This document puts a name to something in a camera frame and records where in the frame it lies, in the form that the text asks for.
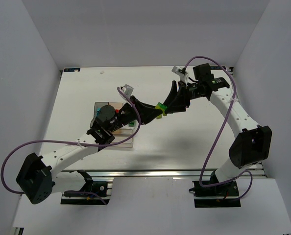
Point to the blue label left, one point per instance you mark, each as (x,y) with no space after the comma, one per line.
(71,70)

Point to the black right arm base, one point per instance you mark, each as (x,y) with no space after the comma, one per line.
(223,196)

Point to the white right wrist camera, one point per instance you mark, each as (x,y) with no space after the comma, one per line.
(182,73)

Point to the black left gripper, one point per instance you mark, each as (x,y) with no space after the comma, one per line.
(133,107)

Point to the smoky grey plastic bin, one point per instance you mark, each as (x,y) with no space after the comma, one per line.
(97,107)

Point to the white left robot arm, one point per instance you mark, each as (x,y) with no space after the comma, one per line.
(37,176)

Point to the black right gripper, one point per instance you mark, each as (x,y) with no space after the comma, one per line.
(182,95)

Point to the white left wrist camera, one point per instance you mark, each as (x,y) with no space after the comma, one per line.
(126,91)

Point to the blue label right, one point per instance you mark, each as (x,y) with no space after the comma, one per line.
(217,68)

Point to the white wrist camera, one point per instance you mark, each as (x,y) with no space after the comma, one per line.
(182,73)
(126,91)

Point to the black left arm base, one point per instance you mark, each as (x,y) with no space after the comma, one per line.
(92,193)

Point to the blue label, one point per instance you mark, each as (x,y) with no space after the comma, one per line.
(217,68)
(71,70)

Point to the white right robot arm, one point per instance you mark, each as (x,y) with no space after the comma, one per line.
(252,141)

